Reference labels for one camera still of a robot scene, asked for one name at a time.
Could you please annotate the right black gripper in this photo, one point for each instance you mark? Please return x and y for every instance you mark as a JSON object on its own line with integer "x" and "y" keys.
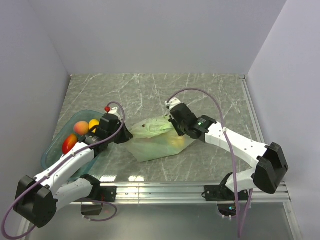
{"x": 174, "y": 122}

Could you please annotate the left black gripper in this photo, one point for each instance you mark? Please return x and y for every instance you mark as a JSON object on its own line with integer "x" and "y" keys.
{"x": 126, "y": 134}

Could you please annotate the green plastic bag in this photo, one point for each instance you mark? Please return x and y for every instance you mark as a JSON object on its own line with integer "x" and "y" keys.
{"x": 151, "y": 139}

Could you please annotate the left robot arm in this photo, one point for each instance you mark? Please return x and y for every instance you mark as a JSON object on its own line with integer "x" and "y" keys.
{"x": 39, "y": 198}

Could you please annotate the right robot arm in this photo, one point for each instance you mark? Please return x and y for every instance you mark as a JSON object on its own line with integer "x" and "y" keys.
{"x": 268, "y": 163}

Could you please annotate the fruit inside bag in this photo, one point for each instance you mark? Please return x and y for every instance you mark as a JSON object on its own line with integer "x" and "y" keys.
{"x": 177, "y": 142}

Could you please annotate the yellow mango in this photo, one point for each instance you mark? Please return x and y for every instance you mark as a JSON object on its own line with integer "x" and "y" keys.
{"x": 92, "y": 125}

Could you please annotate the peach in tray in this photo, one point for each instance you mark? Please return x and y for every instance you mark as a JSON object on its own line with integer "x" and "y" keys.
{"x": 81, "y": 128}

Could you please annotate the red chili pepper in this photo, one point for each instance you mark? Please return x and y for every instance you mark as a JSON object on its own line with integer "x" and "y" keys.
{"x": 69, "y": 143}

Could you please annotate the teal plastic tray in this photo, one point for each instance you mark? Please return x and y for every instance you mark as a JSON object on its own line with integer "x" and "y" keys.
{"x": 54, "y": 151}

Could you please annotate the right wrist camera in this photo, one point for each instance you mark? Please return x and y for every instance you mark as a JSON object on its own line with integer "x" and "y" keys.
{"x": 173, "y": 102}

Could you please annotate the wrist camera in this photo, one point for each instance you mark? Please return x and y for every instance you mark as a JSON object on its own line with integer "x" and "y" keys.
{"x": 173, "y": 102}
{"x": 112, "y": 110}

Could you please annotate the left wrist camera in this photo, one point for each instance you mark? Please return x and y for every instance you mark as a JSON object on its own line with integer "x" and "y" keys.
{"x": 112, "y": 110}

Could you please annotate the aluminium rail front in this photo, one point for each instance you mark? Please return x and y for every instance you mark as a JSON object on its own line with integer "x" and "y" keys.
{"x": 182, "y": 193}

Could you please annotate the aluminium rail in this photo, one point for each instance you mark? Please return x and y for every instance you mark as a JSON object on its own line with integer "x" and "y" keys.
{"x": 252, "y": 112}
{"x": 182, "y": 193}

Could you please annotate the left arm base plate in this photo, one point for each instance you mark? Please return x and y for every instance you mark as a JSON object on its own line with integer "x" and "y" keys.
{"x": 107, "y": 193}

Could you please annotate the aluminium rail right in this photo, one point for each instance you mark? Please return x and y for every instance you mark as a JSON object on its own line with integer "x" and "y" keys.
{"x": 252, "y": 112}

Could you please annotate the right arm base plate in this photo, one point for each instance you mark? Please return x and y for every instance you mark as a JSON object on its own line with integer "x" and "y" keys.
{"x": 215, "y": 193}

